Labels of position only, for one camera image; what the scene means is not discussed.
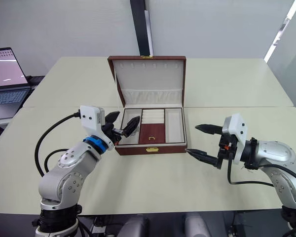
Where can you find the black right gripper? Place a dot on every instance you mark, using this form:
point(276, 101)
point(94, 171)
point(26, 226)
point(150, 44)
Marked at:
point(225, 148)

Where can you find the white compartment tray insert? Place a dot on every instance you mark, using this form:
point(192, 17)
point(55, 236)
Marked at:
point(173, 126)

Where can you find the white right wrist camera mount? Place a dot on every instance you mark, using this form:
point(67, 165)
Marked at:
point(238, 126)

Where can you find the black wall pillar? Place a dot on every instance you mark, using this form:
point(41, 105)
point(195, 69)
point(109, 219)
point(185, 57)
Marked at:
point(138, 27)

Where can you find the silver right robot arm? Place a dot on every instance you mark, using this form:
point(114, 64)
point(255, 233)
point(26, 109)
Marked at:
point(276, 155)

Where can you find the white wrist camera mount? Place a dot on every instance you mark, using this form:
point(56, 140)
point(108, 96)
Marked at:
point(90, 121)
point(238, 126)

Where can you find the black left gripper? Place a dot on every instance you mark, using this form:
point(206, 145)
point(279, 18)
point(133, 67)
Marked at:
point(111, 132)

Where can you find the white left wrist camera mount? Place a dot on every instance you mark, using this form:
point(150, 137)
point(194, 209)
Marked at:
point(90, 121)

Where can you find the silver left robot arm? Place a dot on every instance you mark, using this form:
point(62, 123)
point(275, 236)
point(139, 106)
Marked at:
point(64, 177)

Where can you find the grey open laptop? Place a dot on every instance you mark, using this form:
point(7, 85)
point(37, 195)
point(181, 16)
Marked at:
point(5, 81)

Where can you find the grey rounded shape under table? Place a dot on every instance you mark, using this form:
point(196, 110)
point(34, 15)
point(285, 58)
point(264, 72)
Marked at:
point(197, 225)
point(134, 228)

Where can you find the brown leather jewelry box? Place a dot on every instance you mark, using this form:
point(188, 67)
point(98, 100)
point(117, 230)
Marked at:
point(150, 98)

